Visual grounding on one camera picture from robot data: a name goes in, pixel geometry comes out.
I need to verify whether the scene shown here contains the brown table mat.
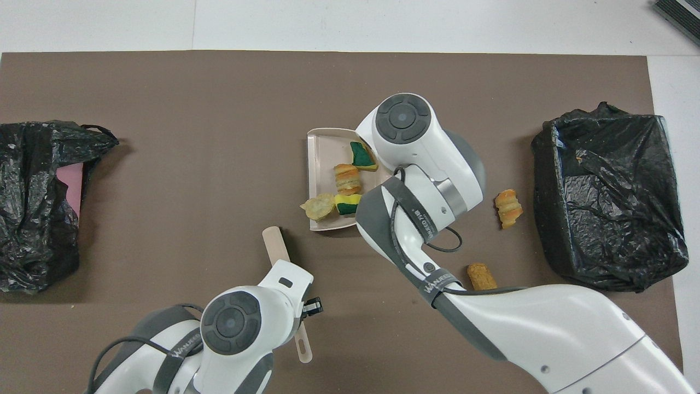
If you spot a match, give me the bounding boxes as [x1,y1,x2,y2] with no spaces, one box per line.
[0,50,687,394]

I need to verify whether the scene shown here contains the striped orange croissant piece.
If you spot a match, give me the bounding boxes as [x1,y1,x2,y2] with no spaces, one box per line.
[495,189,524,229]
[333,164,362,196]

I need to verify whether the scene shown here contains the dark ribbed vent panel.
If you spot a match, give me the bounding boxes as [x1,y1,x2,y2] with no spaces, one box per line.
[652,0,700,47]

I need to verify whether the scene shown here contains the pale bread chunk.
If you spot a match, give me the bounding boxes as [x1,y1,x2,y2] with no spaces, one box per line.
[299,193,336,222]

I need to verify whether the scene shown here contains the small green yellow sponge piece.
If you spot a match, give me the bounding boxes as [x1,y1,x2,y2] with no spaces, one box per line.
[349,141,379,172]

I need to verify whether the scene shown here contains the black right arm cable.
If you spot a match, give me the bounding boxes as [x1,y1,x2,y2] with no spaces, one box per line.
[388,167,528,296]

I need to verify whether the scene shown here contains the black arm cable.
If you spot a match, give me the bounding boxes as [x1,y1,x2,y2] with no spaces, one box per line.
[87,304,206,394]
[388,167,528,296]

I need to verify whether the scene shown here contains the brown fried nugget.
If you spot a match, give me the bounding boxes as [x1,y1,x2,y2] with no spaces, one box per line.
[467,263,498,291]

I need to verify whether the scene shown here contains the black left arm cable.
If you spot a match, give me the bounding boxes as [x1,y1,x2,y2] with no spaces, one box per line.
[87,304,206,394]

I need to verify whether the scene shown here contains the pink bin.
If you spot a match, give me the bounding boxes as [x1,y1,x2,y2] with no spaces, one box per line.
[56,163,84,219]

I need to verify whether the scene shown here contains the black plastic trash bag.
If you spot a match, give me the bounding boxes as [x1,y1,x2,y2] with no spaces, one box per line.
[532,101,690,293]
[0,120,119,295]

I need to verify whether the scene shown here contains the beige plastic dustpan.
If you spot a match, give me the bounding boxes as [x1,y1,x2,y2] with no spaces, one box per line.
[306,128,397,233]

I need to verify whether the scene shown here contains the beige hand brush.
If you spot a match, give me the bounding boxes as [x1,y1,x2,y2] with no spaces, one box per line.
[262,226,314,364]

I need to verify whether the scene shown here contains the yellow sponge chunk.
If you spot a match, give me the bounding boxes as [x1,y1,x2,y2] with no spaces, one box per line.
[334,193,365,216]

